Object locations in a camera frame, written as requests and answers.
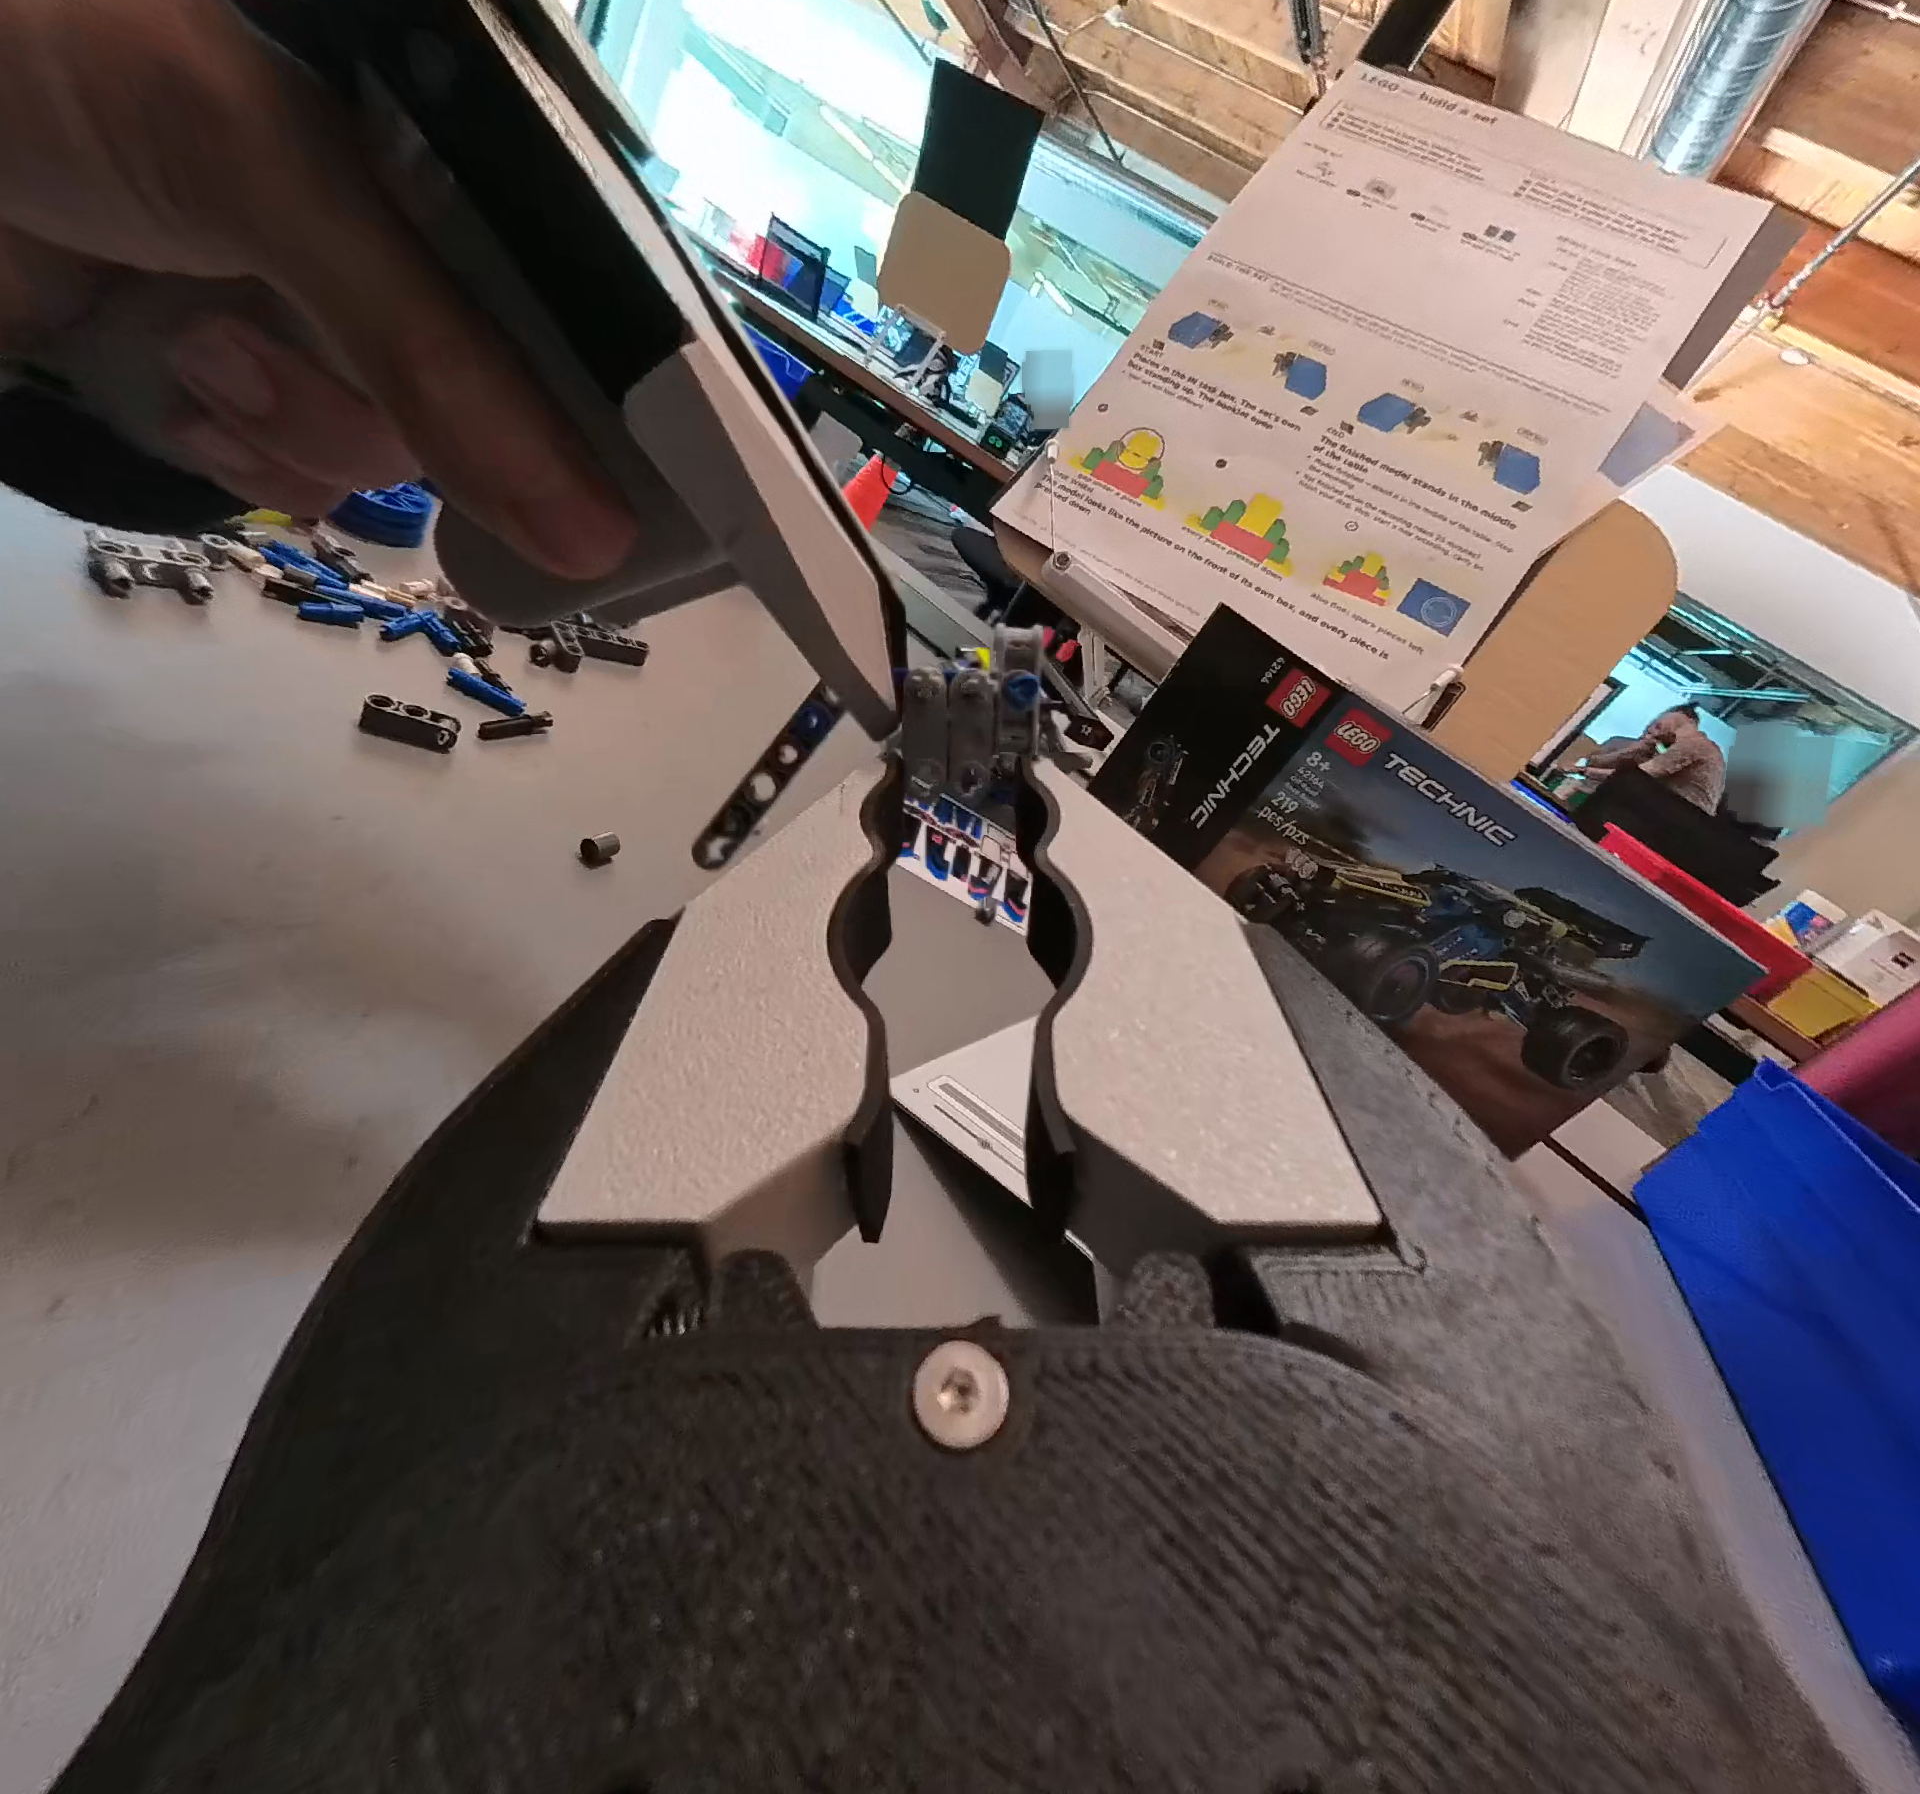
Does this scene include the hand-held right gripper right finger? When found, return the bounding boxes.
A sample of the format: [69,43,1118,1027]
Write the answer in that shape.
[1035,768,1388,1271]

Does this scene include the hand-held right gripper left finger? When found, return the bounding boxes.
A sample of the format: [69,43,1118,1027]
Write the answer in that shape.
[534,768,901,1253]

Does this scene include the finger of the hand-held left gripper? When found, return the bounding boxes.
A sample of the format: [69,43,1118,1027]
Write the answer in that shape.
[624,324,913,741]

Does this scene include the grey and blue lego assembly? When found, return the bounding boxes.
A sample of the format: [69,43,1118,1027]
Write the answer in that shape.
[691,619,1053,927]

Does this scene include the black lego set box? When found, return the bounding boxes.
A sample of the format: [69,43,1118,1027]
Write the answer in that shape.
[1089,604,1725,1159]

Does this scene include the lego sticker sheet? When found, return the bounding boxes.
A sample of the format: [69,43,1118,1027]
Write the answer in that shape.
[901,791,1041,927]

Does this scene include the pile of loose lego pieces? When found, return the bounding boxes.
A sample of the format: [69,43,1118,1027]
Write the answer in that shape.
[82,479,653,759]

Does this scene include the person's left hand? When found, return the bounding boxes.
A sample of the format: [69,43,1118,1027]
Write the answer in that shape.
[0,0,638,571]

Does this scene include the tan background panel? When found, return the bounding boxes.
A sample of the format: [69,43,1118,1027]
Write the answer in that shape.
[877,189,1014,337]

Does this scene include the white poster stand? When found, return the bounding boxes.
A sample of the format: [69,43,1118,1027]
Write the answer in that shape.
[996,526,1186,729]

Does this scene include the black background panel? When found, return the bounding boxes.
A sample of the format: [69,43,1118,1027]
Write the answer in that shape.
[916,57,1042,245]

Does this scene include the red storage bin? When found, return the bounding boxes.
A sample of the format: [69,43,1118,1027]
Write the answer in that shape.
[1598,823,1815,993]

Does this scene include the brown cardboard board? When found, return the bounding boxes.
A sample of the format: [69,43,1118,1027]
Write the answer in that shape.
[1440,493,1682,784]

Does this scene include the yellow storage bin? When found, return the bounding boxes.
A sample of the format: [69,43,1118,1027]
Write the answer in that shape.
[1725,958,1877,1045]

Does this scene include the blue divided storage bin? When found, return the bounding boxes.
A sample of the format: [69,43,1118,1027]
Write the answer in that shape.
[1630,1058,1920,1736]

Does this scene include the white instruction poster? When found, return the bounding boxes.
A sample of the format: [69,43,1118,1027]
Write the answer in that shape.
[990,58,1774,715]

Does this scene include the white carton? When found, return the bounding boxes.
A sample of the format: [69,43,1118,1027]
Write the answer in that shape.
[1785,894,1920,993]

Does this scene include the maroon water bottle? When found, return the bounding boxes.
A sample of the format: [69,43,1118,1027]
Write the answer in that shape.
[1791,993,1920,1121]

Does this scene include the silver ventilation duct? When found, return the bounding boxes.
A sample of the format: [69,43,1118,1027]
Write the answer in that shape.
[1645,0,1877,179]

